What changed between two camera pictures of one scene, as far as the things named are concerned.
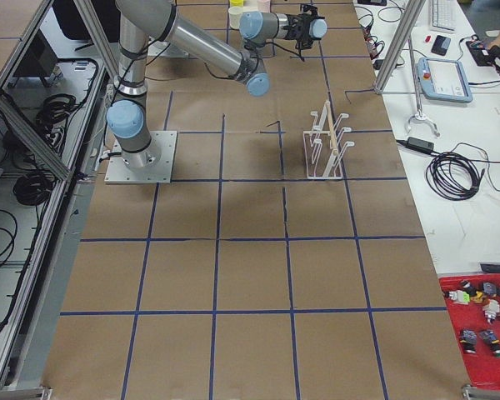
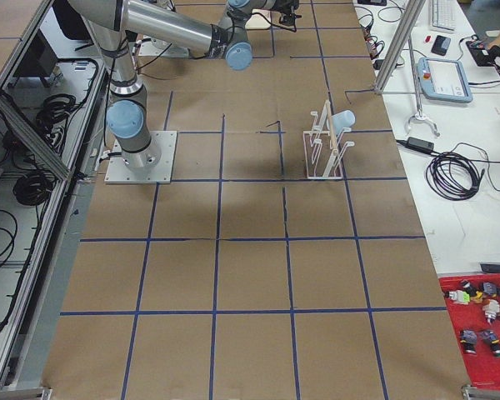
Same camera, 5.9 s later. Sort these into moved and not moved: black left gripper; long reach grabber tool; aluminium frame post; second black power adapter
Moved: black left gripper
Not moved: second black power adapter; aluminium frame post; long reach grabber tool
